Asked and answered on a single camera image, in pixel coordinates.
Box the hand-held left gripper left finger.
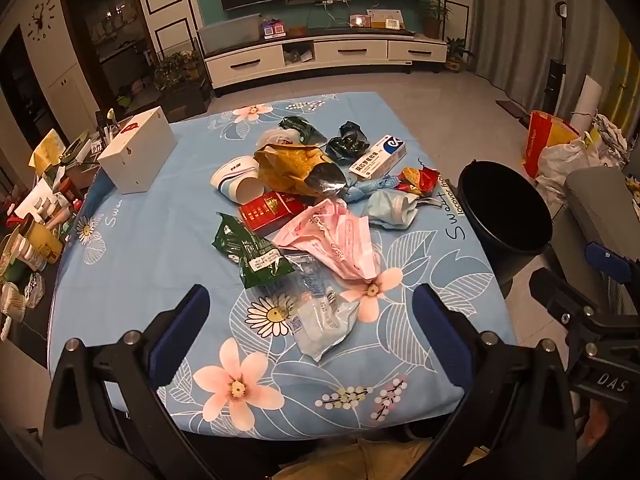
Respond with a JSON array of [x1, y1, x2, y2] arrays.
[[42, 284, 213, 480]]

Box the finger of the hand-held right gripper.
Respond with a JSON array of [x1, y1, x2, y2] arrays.
[[529, 267, 616, 331], [585, 241, 640, 286]]

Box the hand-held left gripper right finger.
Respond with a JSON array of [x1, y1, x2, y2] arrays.
[[411, 283, 583, 480]]

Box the green snack packet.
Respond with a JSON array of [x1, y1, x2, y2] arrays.
[[212, 211, 296, 290]]

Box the black trash bin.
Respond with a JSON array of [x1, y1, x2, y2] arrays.
[[457, 160, 553, 286]]

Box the clear plastic wrapper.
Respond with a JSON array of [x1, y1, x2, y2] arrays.
[[280, 252, 361, 363]]

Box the pink plastic bag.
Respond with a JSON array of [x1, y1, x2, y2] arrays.
[[272, 198, 382, 282]]

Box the blue face mask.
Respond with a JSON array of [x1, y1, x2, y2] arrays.
[[361, 189, 418, 230]]

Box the red cigarette box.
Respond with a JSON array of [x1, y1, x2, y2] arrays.
[[238, 191, 307, 233]]

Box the striped white paper cup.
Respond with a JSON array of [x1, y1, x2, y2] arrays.
[[210, 156, 266, 204]]

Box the red and yellow snack wrapper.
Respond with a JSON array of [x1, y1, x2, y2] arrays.
[[397, 165, 448, 208]]

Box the blue cloth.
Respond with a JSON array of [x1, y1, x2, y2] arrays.
[[345, 175, 401, 203]]

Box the white and blue medicine box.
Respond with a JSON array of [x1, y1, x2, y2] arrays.
[[348, 134, 408, 181]]

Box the yellow foil snack bag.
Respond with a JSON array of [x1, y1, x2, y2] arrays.
[[253, 143, 348, 198]]

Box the dark green wrapper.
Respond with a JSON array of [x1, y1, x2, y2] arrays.
[[325, 121, 371, 163]]

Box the green striped foil packet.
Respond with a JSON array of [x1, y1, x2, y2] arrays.
[[278, 116, 328, 146]]

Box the person's right forearm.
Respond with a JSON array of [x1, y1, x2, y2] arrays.
[[580, 402, 621, 461]]

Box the grey sofa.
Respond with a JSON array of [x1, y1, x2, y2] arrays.
[[547, 166, 640, 321]]

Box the blue floral tablecloth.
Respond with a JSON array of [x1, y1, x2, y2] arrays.
[[47, 91, 518, 443]]

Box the large white plastic bag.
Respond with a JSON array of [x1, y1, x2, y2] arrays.
[[537, 132, 601, 196]]

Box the crumpled patterned cloth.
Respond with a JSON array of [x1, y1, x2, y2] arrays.
[[592, 112, 628, 166]]

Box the red and yellow shopping bag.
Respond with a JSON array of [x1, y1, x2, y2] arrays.
[[522, 110, 581, 178]]

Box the person's khaki trousers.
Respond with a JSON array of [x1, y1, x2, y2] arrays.
[[280, 437, 483, 480]]

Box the white paper roll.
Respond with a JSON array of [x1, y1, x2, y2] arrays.
[[570, 75, 603, 133]]

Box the yellow tin can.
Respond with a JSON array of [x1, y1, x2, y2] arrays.
[[12, 212, 65, 273]]

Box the dark floor mat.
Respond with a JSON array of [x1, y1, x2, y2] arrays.
[[495, 99, 531, 121]]

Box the white box with red mark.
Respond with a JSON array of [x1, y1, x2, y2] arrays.
[[96, 106, 176, 195]]

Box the yellow curtain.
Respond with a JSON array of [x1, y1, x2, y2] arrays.
[[607, 35, 640, 126]]

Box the black upright vacuum cleaner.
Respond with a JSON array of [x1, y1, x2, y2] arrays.
[[542, 2, 571, 121]]

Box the yellow paper bag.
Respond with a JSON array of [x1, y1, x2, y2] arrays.
[[30, 129, 68, 166]]

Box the dark planter with green plants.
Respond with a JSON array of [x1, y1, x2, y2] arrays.
[[152, 50, 213, 123]]

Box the small potted plant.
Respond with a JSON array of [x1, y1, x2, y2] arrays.
[[444, 36, 476, 74]]

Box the grey curtain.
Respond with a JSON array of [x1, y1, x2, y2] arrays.
[[470, 0, 640, 126]]

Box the tall potted plant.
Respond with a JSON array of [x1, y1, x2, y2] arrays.
[[417, 0, 453, 40]]

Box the white television cabinet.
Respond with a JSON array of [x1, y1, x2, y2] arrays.
[[202, 30, 448, 92]]

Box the white desk calendar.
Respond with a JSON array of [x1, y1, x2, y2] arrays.
[[366, 8, 403, 30]]

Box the black wall clock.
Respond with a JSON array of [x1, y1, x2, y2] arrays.
[[25, 0, 58, 41]]

